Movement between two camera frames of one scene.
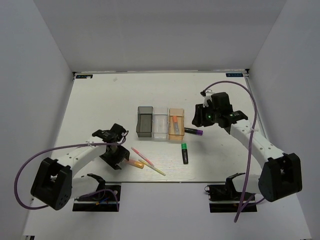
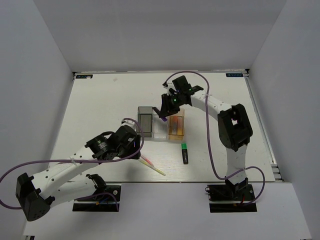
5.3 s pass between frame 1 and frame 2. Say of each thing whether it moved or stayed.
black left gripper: moved
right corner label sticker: stayed
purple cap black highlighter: moved
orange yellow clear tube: moved
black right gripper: moved
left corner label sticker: stayed
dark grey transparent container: stayed
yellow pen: stayed
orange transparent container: stayed
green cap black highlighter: stayed
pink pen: stayed
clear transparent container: stayed
